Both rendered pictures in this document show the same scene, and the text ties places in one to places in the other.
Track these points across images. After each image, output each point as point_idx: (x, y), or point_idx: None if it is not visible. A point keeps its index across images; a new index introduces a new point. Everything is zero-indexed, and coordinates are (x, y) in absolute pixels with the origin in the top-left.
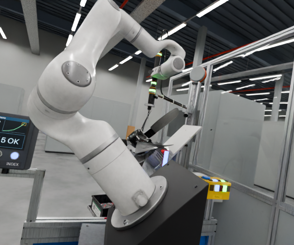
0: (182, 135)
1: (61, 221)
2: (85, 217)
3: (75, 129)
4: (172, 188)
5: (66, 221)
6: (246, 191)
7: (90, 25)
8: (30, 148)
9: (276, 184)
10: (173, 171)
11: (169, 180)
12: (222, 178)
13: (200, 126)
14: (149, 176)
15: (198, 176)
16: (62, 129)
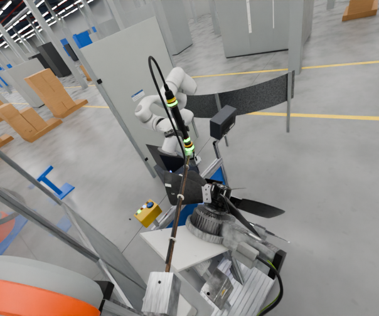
0: (174, 242)
1: (210, 164)
2: (207, 172)
3: None
4: (155, 148)
5: (209, 165)
6: (115, 278)
7: None
8: (211, 130)
9: (91, 252)
10: (156, 150)
11: (157, 150)
12: (133, 308)
13: (142, 234)
14: (168, 155)
15: (155, 204)
16: None
